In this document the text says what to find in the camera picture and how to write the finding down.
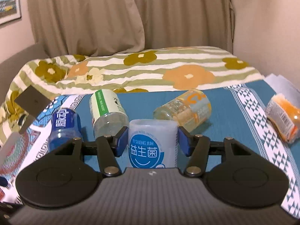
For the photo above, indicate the floral striped duvet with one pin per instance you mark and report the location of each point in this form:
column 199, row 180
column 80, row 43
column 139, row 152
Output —
column 157, row 70

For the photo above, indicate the yellow orange label cup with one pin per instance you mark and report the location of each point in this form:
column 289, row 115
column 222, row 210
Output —
column 189, row 110

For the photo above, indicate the white probiotic label cup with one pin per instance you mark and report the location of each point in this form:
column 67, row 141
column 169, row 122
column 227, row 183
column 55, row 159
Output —
column 152, row 143

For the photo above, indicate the green white label cup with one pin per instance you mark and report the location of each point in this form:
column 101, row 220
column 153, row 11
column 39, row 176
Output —
column 108, row 115

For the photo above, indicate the blue label plastic cup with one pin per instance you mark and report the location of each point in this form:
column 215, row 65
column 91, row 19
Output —
column 65, row 125

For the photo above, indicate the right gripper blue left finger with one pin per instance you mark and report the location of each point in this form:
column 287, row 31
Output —
column 108, row 149

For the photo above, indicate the framed wall picture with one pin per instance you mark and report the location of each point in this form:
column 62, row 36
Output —
column 10, row 10

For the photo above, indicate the beige curtain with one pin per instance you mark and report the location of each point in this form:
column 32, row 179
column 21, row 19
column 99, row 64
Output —
column 105, row 27

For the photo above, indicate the orange label plastic cup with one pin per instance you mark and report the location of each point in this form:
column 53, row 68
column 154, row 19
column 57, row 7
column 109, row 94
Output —
column 284, row 116

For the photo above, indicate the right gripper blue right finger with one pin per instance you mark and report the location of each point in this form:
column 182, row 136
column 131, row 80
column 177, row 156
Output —
column 196, row 147

